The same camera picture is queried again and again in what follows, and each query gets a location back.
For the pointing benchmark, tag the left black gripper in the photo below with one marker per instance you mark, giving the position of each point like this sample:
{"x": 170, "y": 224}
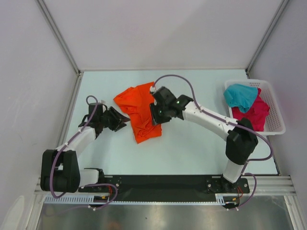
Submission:
{"x": 118, "y": 119}

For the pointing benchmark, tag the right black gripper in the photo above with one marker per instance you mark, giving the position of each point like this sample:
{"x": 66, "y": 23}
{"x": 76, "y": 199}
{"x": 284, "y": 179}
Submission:
{"x": 156, "y": 119}

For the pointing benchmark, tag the orange t-shirt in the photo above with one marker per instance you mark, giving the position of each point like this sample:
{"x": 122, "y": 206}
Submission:
{"x": 135, "y": 102}

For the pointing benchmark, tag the teal t-shirt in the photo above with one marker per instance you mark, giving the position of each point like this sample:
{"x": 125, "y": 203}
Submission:
{"x": 240, "y": 96}

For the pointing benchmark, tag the white plastic basket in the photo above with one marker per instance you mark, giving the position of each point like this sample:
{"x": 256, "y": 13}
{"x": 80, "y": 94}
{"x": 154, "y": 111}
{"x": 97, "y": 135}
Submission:
{"x": 274, "y": 124}

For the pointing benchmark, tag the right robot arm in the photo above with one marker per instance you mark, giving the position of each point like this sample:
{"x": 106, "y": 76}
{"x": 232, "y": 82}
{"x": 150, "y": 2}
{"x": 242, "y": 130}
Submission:
{"x": 239, "y": 136}

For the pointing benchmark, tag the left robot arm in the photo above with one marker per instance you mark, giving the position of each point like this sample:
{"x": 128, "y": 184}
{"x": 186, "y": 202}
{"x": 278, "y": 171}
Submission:
{"x": 60, "y": 171}

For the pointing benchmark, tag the magenta t-shirt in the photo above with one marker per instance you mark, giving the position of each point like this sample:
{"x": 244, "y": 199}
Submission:
{"x": 256, "y": 114}

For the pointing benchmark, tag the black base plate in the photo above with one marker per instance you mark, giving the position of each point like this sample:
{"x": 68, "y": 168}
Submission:
{"x": 169, "y": 187}

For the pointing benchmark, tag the white slotted cable duct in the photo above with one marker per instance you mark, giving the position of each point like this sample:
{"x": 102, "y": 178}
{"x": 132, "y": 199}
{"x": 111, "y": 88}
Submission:
{"x": 218, "y": 200}

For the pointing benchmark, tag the aluminium frame rail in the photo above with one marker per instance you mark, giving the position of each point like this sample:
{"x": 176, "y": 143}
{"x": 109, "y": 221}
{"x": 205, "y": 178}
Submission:
{"x": 274, "y": 186}

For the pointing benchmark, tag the left rear frame post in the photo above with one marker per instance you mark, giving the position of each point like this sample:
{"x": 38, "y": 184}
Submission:
{"x": 58, "y": 35}

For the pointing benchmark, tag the frame post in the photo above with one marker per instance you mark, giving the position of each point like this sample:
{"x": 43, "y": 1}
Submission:
{"x": 268, "y": 32}
{"x": 58, "y": 35}

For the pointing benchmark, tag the right rear frame post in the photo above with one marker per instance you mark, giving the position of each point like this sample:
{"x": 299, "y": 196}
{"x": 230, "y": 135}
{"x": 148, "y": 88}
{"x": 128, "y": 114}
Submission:
{"x": 268, "y": 32}

